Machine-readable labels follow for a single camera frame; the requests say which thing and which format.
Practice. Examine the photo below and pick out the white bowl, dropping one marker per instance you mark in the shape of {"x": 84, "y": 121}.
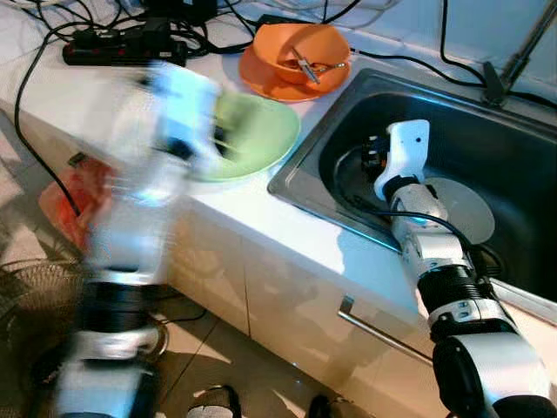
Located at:
{"x": 470, "y": 209}

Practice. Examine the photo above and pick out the light green plate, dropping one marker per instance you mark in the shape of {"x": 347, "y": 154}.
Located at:
{"x": 261, "y": 139}

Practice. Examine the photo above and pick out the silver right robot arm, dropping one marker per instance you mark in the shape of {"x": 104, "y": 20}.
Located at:
{"x": 426, "y": 235}

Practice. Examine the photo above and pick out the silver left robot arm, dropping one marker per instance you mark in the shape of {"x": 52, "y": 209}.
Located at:
{"x": 130, "y": 235}

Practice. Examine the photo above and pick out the steel kitchen sink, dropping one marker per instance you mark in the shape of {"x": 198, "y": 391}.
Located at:
{"x": 513, "y": 148}

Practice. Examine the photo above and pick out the white kitchen base cabinet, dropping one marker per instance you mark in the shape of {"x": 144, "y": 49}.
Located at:
{"x": 287, "y": 287}

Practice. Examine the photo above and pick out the metal cutlery piece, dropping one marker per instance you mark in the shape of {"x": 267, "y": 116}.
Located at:
{"x": 305, "y": 65}

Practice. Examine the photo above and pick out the steel gooseneck faucet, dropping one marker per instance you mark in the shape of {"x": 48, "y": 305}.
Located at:
{"x": 496, "y": 87}

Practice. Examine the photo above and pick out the orange bowl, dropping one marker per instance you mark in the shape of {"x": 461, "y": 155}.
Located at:
{"x": 278, "y": 48}

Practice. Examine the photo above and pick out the sink drain strainer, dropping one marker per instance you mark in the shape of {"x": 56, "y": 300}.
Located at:
{"x": 489, "y": 261}

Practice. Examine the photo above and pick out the black power adapter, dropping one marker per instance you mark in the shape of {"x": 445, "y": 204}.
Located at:
{"x": 178, "y": 9}

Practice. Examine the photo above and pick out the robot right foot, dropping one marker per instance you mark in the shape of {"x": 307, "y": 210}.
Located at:
{"x": 324, "y": 409}

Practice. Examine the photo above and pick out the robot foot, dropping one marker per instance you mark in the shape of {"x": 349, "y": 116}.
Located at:
{"x": 213, "y": 405}
{"x": 324, "y": 409}

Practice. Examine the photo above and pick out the black power strip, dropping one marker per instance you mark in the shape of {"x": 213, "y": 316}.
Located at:
{"x": 113, "y": 52}

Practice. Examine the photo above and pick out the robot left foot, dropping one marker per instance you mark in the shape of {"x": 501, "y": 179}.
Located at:
{"x": 213, "y": 405}

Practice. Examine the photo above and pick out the red plastic bag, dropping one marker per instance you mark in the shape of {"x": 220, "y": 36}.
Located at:
{"x": 65, "y": 196}

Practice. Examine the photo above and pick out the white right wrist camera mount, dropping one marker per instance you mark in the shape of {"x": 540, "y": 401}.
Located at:
{"x": 407, "y": 148}

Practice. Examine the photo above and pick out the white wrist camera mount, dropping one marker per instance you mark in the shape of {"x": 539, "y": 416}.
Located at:
{"x": 407, "y": 148}
{"x": 183, "y": 104}

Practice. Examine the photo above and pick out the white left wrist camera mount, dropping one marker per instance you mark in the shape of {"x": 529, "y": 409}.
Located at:
{"x": 183, "y": 104}

